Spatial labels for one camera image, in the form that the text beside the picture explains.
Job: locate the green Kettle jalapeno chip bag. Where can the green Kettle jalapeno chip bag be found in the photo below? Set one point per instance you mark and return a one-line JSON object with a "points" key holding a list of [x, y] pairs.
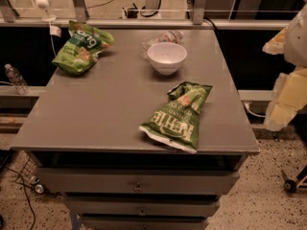
{"points": [[176, 123]]}

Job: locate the grey drawer cabinet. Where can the grey drawer cabinet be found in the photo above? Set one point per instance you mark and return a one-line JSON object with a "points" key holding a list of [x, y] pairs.
{"points": [[92, 122]]}

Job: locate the clear plastic bottle on table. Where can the clear plastic bottle on table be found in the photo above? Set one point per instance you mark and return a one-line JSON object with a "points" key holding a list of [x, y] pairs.
{"points": [[172, 36]]}

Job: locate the clear water bottle on shelf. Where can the clear water bottle on shelf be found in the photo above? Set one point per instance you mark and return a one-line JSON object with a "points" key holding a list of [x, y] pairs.
{"points": [[17, 80]]}

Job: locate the bottom grey drawer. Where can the bottom grey drawer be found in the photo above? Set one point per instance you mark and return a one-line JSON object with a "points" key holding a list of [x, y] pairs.
{"points": [[112, 223]]}

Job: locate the white webcam on stand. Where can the white webcam on stand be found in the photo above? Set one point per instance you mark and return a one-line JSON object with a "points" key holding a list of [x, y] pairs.
{"points": [[45, 5]]}

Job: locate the green snack bag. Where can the green snack bag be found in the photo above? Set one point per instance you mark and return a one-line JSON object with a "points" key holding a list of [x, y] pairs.
{"points": [[81, 51]]}

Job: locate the top grey drawer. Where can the top grey drawer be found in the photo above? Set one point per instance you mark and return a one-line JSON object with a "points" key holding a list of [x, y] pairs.
{"points": [[137, 181]]}

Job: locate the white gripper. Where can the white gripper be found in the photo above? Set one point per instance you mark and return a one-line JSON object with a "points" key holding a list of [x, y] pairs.
{"points": [[297, 43]]}

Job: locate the white bowl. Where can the white bowl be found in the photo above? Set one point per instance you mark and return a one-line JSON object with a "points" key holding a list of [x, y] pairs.
{"points": [[166, 57]]}

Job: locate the grey drawer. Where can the grey drawer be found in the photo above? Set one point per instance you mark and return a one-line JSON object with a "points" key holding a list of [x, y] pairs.
{"points": [[112, 223], [137, 181], [176, 206]]}

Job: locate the black caster wheel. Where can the black caster wheel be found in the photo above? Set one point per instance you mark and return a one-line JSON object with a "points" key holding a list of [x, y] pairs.
{"points": [[289, 184]]}

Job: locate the wire basket with cans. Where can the wire basket with cans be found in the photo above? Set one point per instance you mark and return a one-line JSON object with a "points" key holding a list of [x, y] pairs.
{"points": [[29, 179]]}

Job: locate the middle grey drawer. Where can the middle grey drawer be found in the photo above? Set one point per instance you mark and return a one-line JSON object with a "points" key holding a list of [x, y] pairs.
{"points": [[176, 206]]}

